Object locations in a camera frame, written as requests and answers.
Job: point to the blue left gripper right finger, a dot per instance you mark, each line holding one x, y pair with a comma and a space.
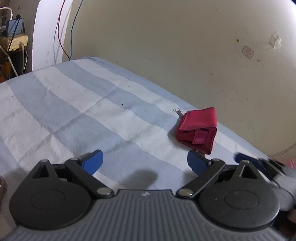
197, 162

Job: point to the magenta wallet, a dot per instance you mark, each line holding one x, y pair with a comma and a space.
197, 129

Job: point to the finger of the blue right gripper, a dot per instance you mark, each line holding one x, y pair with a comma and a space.
239, 157

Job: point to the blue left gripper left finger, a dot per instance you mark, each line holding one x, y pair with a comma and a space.
92, 162

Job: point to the striped blue white bedsheet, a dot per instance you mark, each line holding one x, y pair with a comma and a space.
76, 107

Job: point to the white wall plate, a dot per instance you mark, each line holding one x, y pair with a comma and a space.
249, 53

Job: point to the pink macaron biscuit tin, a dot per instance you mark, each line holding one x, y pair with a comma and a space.
291, 163

